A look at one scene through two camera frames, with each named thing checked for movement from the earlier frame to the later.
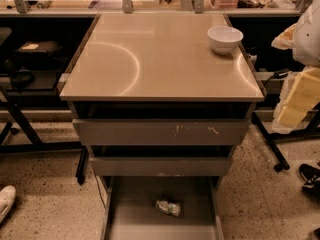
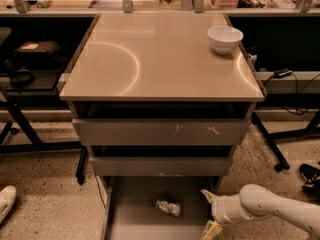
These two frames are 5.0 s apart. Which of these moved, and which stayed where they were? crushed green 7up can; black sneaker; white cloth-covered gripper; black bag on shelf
Moved: white cloth-covered gripper
Stayed: black bag on shelf; crushed green 7up can; black sneaker
